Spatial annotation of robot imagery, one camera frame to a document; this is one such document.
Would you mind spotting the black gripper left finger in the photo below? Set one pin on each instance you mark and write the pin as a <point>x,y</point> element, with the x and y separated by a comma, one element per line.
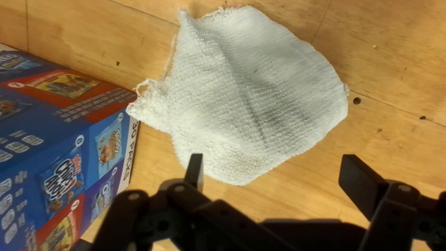
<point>140,218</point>

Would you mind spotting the white cloth rag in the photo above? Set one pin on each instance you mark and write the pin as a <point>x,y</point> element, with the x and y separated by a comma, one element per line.
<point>251,98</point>

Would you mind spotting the blue snack pack cardboard box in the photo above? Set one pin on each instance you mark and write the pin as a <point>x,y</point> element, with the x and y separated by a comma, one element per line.
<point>56,154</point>

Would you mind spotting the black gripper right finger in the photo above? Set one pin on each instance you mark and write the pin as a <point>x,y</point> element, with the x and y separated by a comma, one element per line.
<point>395,218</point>

